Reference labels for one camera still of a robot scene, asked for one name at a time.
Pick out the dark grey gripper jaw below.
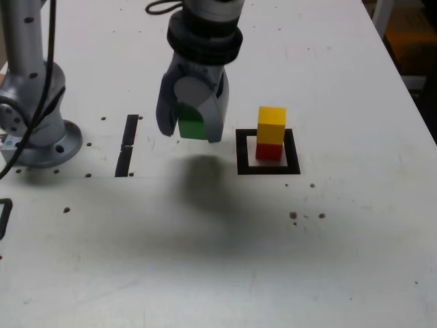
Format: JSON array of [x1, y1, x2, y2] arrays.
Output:
[[155, 66, 182, 138]]

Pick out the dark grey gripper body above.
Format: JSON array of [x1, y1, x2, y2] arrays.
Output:
[[169, 50, 228, 90]]

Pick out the red cube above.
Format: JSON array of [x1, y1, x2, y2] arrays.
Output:
[[255, 141, 284, 162]]

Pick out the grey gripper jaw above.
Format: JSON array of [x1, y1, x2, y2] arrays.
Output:
[[173, 73, 231, 144]]

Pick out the black cable loop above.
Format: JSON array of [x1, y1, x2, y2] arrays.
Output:
[[145, 0, 186, 16]]

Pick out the white post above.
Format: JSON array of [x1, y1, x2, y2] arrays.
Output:
[[371, 0, 397, 37]]

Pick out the black tape strip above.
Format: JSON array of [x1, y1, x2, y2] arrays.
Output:
[[114, 114, 140, 178]]

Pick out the black tape square outline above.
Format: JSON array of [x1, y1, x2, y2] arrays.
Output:
[[235, 128, 302, 176]]

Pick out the yellow cube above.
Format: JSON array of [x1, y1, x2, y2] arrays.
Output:
[[256, 105, 287, 146]]

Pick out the long black cable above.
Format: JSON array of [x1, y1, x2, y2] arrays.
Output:
[[0, 0, 58, 180]]

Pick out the green cube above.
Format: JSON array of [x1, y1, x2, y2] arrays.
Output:
[[177, 102, 210, 141]]

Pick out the small grey box, blue sticker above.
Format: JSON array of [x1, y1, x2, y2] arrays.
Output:
[[0, 135, 20, 165]]

